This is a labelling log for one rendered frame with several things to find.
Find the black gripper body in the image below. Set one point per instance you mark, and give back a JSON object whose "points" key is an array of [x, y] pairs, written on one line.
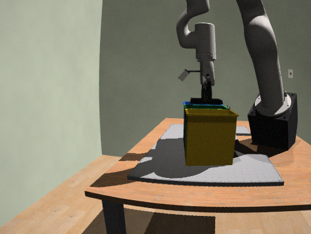
{"points": [[206, 67]]}

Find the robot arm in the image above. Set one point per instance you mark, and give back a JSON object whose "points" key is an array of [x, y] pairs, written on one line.
{"points": [[261, 44]]}

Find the olive-yellow open-top bin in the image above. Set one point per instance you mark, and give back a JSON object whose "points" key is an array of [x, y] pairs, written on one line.
{"points": [[210, 137]]}

